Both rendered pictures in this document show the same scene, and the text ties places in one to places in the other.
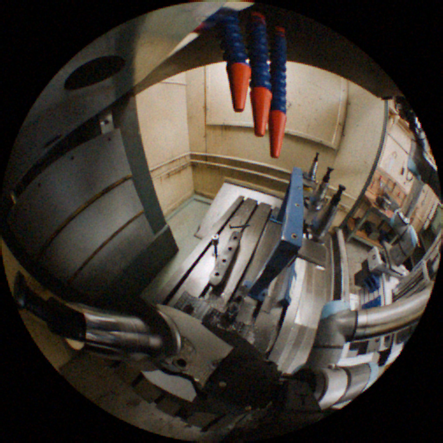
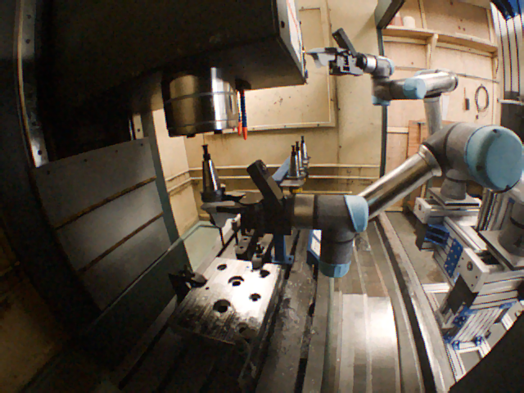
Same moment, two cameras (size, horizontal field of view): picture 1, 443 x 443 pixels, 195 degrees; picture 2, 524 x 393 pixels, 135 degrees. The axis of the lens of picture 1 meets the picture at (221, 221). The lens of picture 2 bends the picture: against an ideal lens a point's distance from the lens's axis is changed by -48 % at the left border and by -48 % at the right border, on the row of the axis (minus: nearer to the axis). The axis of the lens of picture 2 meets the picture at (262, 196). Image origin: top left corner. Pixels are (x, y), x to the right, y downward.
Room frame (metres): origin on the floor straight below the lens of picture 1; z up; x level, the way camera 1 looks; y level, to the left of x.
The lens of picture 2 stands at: (-0.50, 0.04, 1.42)
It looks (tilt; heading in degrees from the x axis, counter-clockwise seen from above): 21 degrees down; 350
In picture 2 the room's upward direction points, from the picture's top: 5 degrees counter-clockwise
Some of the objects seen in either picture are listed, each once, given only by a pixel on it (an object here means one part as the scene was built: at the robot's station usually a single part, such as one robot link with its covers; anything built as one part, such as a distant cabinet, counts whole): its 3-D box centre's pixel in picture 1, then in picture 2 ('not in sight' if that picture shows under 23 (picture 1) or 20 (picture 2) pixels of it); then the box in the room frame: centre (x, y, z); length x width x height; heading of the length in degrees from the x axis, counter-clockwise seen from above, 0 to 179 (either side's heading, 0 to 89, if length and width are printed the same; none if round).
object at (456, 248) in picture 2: (371, 306); (452, 257); (-0.12, -0.91, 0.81); 0.09 x 0.01 x 0.18; 152
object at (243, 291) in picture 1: (234, 307); (261, 260); (0.06, -0.04, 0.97); 0.13 x 0.03 x 0.15; 152
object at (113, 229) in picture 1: (88, 228); (116, 218); (0.19, 0.46, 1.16); 0.48 x 0.05 x 0.51; 152
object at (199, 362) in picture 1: (192, 350); (230, 298); (-0.07, 0.08, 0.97); 0.29 x 0.23 x 0.05; 152
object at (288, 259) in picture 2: (265, 276); (278, 227); (0.13, -0.13, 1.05); 0.10 x 0.05 x 0.30; 62
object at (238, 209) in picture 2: (199, 394); (237, 206); (-0.08, 0.02, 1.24); 0.09 x 0.05 x 0.02; 75
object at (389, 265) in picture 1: (393, 261); (453, 200); (0.05, -1.11, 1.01); 0.36 x 0.22 x 0.06; 62
